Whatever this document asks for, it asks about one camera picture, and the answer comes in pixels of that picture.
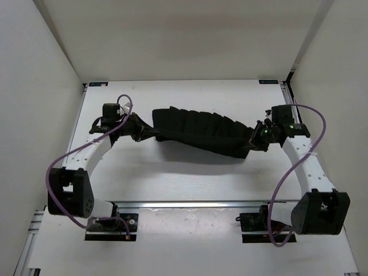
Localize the black pleated skirt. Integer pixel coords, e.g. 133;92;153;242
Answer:
152;106;254;159

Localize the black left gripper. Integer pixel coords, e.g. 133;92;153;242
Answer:
115;113;159;142

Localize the blue corner label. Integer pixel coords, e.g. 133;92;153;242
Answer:
259;79;279;85
89;82;109;87

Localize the white front cover board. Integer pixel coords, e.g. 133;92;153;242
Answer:
29;209;358;275

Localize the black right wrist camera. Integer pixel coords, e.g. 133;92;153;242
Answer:
271;105;295;125

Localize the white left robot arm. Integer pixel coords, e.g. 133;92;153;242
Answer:
45;113;160;230

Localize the blue right corner label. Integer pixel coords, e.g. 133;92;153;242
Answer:
259;79;279;85

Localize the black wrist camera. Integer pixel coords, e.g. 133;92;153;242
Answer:
271;105;295;125
101;103;121;124

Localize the blue left corner label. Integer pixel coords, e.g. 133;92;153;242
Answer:
89;82;109;87

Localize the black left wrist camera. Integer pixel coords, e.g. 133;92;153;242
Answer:
101;103;121;124

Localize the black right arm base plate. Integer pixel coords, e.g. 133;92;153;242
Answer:
235;213;291;243

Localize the aluminium table frame rail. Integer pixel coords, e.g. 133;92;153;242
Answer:
48;83;330;212

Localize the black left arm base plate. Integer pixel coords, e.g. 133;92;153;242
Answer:
85;212;139;242

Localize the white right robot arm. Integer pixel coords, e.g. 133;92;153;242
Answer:
250;120;350;235

